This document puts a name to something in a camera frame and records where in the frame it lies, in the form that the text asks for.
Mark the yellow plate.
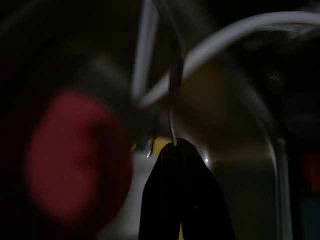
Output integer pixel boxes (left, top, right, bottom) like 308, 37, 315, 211
149, 136, 173, 161

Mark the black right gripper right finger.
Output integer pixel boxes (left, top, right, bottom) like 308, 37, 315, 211
177, 138, 237, 240

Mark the stainless steel sink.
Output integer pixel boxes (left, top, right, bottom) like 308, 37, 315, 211
0, 0, 320, 240

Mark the thin black stick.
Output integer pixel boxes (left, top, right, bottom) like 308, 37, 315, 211
167, 47, 185, 147

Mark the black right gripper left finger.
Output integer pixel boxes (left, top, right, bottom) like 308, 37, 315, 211
138, 142, 181, 240

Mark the pink plate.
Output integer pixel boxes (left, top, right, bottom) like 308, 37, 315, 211
24, 91, 137, 226

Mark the white hose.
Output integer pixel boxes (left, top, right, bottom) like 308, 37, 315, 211
131, 0, 320, 108

